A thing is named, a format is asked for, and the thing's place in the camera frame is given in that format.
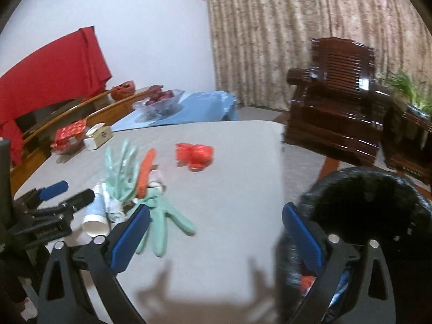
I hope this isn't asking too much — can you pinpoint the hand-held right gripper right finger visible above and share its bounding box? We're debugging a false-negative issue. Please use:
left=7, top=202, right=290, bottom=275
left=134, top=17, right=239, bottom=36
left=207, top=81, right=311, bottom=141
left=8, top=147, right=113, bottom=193
left=282, top=202, right=396, bottom=324

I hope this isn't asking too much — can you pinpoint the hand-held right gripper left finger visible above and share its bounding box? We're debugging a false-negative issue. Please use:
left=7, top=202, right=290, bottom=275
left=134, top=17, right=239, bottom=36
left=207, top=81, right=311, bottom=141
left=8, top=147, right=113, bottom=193
left=38, top=204, right=151, bottom=324

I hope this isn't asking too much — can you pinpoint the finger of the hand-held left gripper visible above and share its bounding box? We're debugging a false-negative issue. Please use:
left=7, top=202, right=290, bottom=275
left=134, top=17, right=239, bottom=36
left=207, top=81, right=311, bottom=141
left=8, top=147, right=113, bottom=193
left=13, top=180, right=69, bottom=211
left=23, top=189, right=96, bottom=221

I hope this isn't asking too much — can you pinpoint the blue and white paper cup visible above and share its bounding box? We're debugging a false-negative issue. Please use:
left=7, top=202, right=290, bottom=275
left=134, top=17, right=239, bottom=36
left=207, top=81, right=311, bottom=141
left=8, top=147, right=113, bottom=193
left=82, top=184, right=111, bottom=239

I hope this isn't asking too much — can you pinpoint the white tissue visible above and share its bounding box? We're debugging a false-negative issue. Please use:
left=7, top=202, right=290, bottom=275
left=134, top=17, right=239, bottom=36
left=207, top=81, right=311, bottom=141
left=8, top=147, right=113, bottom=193
left=101, top=185, right=133, bottom=224

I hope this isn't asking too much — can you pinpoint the black bagged trash bin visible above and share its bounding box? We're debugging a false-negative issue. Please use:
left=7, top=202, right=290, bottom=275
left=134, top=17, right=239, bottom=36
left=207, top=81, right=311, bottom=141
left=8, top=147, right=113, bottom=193
left=276, top=167, right=432, bottom=324

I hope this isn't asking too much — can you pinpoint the red plastic bag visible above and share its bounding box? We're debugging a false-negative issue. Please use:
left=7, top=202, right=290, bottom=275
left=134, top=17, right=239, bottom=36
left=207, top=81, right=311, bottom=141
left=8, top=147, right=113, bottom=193
left=174, top=143, right=215, bottom=173

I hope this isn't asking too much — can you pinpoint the red crumpled wrapper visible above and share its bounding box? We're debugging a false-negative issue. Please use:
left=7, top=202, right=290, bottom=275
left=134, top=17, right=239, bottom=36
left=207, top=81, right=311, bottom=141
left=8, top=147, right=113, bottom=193
left=300, top=275, right=316, bottom=293

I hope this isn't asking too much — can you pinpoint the red gift box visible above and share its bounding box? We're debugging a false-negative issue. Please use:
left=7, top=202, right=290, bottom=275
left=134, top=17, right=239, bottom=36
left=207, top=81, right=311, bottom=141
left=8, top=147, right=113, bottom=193
left=50, top=119, right=88, bottom=153

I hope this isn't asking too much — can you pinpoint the white tissue box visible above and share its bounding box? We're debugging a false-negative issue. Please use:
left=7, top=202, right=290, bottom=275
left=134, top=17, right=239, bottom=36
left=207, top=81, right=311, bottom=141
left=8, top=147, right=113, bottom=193
left=83, top=123, right=113, bottom=151

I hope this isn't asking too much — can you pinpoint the beige tablecloth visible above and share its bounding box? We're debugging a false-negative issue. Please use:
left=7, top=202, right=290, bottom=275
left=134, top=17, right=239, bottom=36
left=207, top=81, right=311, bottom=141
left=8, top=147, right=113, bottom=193
left=13, top=120, right=288, bottom=324

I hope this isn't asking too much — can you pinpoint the red woven basket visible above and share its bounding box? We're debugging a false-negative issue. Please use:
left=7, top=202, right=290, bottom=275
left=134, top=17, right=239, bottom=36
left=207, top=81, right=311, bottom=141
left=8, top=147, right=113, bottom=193
left=111, top=80, right=136, bottom=101

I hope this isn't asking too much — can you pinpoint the glass fruit bowl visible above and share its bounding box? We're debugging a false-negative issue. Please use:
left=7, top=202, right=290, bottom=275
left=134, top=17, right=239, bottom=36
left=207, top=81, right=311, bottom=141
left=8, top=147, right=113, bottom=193
left=131, top=89, right=186, bottom=119

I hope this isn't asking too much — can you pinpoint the red cloth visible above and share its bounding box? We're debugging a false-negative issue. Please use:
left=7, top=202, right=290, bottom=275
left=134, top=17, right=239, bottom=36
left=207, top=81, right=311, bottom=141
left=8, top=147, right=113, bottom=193
left=0, top=26, right=113, bottom=167

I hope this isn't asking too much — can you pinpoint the pile of red apples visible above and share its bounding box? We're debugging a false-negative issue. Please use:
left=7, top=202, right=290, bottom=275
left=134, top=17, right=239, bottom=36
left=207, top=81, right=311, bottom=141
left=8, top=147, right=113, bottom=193
left=145, top=85, right=175, bottom=104

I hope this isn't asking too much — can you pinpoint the dark wooden armchair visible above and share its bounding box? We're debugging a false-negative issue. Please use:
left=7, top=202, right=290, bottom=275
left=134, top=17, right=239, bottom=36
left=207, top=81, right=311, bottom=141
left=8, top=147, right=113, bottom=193
left=282, top=36, right=394, bottom=168

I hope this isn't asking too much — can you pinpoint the dark wooden side table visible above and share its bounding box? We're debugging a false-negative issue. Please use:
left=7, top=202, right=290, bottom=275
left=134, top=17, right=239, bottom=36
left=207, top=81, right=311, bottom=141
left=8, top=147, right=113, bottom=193
left=381, top=97, right=432, bottom=187

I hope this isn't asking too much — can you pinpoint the blue tablecloth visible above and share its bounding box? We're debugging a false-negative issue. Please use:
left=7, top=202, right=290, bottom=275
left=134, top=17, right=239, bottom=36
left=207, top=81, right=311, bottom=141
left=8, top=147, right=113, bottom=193
left=110, top=90, right=239, bottom=132

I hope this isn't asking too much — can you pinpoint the potted green plant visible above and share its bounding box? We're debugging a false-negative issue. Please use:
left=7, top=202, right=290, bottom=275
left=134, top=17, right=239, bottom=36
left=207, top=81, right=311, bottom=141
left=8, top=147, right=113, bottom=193
left=376, top=69, right=432, bottom=116

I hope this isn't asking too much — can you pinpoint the beige patterned curtain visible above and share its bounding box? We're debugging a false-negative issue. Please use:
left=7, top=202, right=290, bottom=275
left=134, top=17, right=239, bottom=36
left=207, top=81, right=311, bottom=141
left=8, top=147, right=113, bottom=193
left=197, top=0, right=432, bottom=113

